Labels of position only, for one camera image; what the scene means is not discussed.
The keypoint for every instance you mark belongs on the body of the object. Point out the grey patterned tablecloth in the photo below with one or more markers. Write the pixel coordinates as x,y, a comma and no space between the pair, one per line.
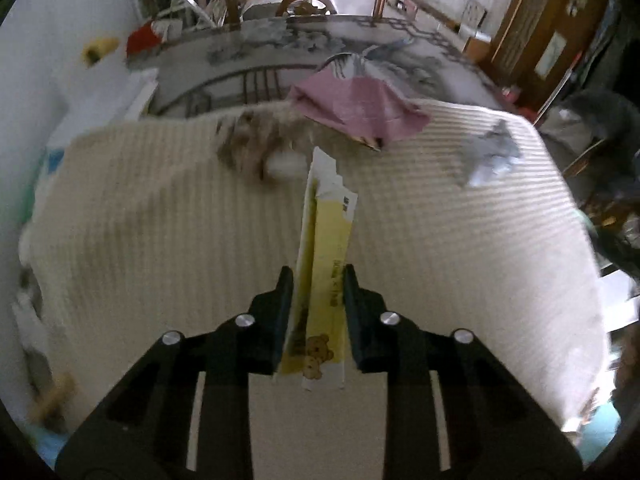
260,50

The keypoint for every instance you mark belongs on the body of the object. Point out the red plastic bag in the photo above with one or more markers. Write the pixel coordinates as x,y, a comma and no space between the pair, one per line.
145,39

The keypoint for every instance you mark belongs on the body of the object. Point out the white crumpled cloth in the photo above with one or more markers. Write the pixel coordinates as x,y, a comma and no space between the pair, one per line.
30,315

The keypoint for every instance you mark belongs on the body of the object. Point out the navy blue jacket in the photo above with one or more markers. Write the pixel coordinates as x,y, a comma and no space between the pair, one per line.
595,115

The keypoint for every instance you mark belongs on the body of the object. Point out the pink cloth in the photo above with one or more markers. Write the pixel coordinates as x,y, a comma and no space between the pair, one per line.
355,105

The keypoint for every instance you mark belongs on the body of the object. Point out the yellow stick packet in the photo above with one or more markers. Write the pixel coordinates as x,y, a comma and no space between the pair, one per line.
325,240

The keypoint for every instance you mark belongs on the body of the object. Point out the brown crumpled scraps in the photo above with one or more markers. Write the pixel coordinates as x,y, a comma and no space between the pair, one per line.
250,140

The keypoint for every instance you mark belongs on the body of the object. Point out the cream striped cloth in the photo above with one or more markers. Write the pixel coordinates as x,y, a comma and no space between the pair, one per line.
150,235

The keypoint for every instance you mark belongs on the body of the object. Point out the crumpled white paper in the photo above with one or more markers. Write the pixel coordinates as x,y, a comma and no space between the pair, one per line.
487,157

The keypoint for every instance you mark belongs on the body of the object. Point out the white foam box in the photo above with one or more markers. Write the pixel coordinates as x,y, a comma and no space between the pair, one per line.
100,105

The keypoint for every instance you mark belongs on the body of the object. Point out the small yellow object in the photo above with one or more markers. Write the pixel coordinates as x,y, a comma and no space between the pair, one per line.
100,51

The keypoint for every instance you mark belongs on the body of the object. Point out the wooden door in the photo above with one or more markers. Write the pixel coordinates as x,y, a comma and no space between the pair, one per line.
525,5

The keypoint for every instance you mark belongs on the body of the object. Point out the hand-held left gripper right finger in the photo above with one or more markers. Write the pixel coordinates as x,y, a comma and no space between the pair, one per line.
352,310

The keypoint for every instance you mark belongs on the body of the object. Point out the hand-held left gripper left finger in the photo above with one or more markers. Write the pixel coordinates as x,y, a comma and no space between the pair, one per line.
285,310

